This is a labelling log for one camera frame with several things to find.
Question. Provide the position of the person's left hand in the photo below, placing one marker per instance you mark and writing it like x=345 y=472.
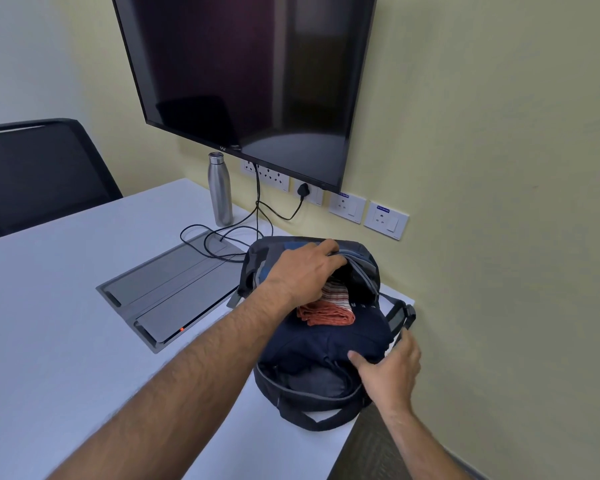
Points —
x=302 y=277

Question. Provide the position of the person's right hand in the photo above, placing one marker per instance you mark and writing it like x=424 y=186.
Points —
x=392 y=379

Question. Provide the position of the red striped cloth clothes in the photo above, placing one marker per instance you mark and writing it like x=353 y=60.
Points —
x=330 y=312

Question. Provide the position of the navy blue hoodie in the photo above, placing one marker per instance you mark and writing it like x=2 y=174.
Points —
x=320 y=344

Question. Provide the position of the black grey backpack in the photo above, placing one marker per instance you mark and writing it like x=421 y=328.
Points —
x=305 y=389

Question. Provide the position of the person's left forearm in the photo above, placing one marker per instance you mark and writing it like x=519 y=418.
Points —
x=180 y=384

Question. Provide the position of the person's right forearm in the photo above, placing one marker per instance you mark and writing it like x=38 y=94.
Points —
x=420 y=449

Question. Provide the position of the white socket plate blue label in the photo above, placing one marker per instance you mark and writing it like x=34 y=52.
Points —
x=347 y=207
x=386 y=220

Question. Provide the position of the steel water bottle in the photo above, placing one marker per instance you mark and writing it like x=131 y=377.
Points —
x=221 y=194

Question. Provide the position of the black television screen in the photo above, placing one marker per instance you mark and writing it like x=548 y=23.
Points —
x=240 y=59

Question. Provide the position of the black mesh back chair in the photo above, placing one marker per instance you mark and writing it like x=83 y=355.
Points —
x=40 y=174

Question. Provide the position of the white wall switch plate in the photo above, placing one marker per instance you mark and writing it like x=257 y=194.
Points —
x=316 y=197

